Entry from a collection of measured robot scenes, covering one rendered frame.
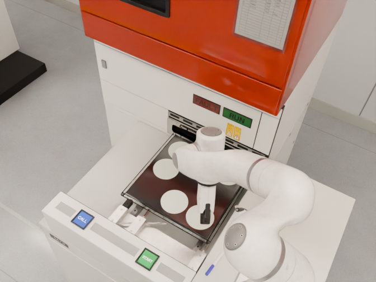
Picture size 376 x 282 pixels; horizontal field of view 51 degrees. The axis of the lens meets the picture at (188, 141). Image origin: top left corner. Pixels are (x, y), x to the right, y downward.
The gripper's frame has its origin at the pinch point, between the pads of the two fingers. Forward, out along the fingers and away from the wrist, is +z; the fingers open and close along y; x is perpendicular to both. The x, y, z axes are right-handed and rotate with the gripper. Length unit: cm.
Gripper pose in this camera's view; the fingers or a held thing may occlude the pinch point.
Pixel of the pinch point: (205, 217)
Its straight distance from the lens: 129.7
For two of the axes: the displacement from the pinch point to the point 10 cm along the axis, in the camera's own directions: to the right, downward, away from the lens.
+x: 10.0, 0.2, 0.4
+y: 0.2, 4.8, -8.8
